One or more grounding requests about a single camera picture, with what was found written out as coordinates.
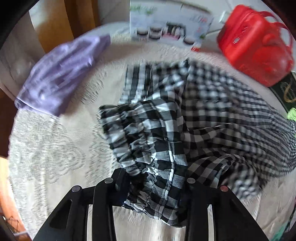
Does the black white checkered garment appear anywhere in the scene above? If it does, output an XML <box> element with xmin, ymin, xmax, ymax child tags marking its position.
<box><xmin>99</xmin><ymin>59</ymin><xmax>295</xmax><ymax>227</ymax></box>

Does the white lace tablecloth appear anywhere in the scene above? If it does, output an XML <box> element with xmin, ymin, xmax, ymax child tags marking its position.
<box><xmin>9</xmin><ymin>23</ymin><xmax>295</xmax><ymax>240</ymax></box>

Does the light green garment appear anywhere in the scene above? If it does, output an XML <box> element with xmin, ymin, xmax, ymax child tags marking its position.
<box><xmin>287</xmin><ymin>108</ymin><xmax>296</xmax><ymax>121</ymax></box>

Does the purple garment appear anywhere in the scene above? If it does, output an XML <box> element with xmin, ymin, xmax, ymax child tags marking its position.
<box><xmin>15</xmin><ymin>35</ymin><xmax>111</xmax><ymax>117</ymax></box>

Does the white printed box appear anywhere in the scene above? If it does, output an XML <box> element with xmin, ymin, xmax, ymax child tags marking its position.
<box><xmin>129</xmin><ymin>1</ymin><xmax>214</xmax><ymax>52</ymax></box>

